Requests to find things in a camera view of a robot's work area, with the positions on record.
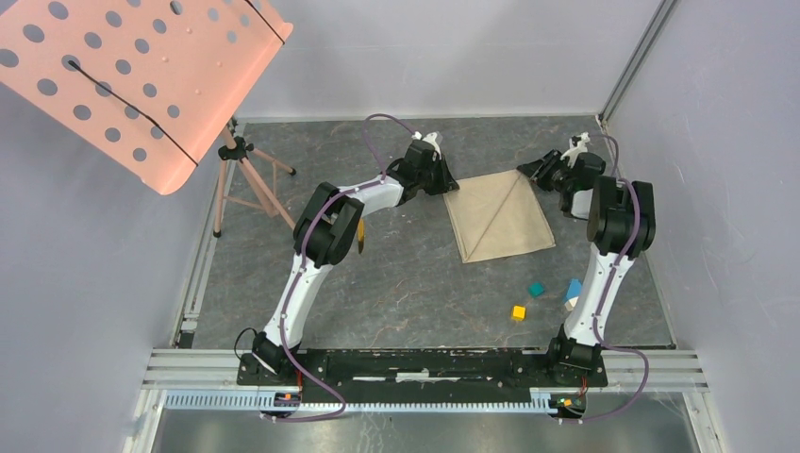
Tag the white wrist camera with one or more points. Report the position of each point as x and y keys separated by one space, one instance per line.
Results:
x=577 y=145
x=433 y=138

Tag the pink perforated music stand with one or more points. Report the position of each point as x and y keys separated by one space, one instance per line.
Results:
x=151 y=84

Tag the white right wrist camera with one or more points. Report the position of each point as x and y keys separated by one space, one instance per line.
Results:
x=577 y=145

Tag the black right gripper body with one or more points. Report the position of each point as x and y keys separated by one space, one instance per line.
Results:
x=560 y=175

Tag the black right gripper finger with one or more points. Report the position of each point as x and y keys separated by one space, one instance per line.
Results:
x=541 y=179
x=547 y=163

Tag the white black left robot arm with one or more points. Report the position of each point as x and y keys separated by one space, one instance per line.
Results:
x=326 y=230

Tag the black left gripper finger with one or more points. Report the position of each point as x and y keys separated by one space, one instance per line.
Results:
x=449 y=183
x=438 y=182

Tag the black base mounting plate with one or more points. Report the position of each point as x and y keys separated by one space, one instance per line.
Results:
x=418 y=376

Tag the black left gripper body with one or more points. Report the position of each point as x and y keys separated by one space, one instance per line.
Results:
x=427 y=179

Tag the blue triangular block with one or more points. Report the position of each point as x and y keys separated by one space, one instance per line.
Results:
x=573 y=290

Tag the aluminium frame rails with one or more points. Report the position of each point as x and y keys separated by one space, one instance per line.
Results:
x=194 y=379

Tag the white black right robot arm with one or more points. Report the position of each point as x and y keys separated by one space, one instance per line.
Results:
x=621 y=224

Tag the teal cube block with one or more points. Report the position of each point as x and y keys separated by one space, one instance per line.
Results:
x=536 y=289

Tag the beige cloth napkin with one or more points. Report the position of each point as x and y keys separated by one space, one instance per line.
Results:
x=497 y=216

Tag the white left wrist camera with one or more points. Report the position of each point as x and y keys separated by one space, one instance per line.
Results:
x=433 y=138

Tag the yellow cube block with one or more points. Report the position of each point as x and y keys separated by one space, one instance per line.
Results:
x=518 y=313

